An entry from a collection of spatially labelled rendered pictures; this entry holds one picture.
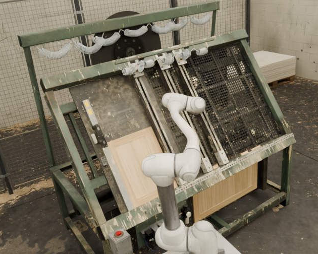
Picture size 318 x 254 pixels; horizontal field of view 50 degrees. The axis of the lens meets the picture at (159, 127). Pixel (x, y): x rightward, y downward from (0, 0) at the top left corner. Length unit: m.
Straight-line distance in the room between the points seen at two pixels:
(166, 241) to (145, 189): 0.66
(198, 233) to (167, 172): 0.54
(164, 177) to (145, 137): 1.05
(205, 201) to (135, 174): 0.96
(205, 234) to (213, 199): 1.36
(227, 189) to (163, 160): 1.87
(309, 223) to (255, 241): 0.64
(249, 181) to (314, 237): 0.82
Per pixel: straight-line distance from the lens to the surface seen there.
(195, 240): 2.24
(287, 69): 8.10
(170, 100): 2.23
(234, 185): 3.69
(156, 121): 2.91
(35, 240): 4.18
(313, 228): 3.98
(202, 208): 3.50
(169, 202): 2.04
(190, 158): 1.85
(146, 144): 2.87
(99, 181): 2.74
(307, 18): 8.28
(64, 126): 2.69
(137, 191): 2.76
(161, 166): 1.84
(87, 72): 2.84
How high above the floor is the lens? 2.55
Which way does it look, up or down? 24 degrees down
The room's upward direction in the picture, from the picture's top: 6 degrees counter-clockwise
